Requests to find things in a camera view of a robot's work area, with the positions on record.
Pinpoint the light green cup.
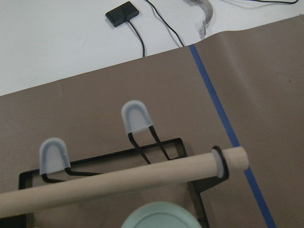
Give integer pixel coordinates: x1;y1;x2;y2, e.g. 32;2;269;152
122;201;201;228

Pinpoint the small black puck device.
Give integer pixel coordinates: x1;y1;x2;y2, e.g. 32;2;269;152
105;1;139;28

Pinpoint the metal stand with green clip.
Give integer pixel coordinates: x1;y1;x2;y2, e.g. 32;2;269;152
186;0;213;39

